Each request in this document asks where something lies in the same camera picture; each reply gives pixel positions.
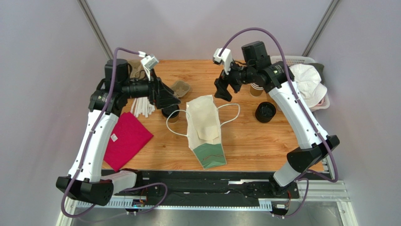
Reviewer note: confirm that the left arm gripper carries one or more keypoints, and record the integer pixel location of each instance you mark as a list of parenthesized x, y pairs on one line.
[(159, 94)]

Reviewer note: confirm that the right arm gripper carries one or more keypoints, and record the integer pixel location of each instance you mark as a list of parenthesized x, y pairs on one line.
[(226, 79)]

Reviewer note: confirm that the black cup lid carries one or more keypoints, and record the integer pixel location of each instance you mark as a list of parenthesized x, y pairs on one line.
[(172, 111)]

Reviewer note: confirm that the single pulp cup carrier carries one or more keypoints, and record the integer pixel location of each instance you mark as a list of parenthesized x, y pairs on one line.
[(180, 88)]

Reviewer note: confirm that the brown paper coffee cup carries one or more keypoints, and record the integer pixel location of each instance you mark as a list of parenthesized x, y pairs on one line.
[(173, 118)]

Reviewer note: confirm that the stack of paper cups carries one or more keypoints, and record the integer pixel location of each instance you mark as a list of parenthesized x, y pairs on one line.
[(255, 90)]

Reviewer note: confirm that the stack of pulp cup carriers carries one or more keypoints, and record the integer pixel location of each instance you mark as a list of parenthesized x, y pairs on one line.
[(137, 71)]

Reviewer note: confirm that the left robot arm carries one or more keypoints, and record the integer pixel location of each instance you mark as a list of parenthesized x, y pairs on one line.
[(84, 181)]

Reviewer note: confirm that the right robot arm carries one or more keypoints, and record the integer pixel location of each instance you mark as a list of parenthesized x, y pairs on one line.
[(278, 82)]

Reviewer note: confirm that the white paper straws bundle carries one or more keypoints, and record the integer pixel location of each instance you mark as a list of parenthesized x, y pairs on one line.
[(142, 106)]

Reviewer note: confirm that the red folded cloth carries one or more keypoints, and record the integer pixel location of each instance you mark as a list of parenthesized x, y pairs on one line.
[(128, 137)]

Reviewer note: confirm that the white plastic basket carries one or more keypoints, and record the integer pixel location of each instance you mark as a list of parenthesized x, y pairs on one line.
[(293, 60)]

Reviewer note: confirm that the white bucket hat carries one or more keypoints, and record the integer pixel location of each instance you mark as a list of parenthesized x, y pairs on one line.
[(309, 84)]

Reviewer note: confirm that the dark green cloth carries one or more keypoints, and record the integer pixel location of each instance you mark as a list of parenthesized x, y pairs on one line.
[(319, 67)]

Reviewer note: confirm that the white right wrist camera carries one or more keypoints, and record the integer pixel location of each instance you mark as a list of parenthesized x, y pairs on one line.
[(223, 57)]

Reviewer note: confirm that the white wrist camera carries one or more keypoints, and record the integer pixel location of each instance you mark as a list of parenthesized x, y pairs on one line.
[(223, 57), (148, 62)]

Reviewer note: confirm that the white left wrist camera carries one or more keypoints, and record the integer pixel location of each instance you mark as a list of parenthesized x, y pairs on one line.
[(148, 62)]

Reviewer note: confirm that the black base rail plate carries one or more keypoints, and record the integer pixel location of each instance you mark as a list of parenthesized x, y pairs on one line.
[(210, 188)]

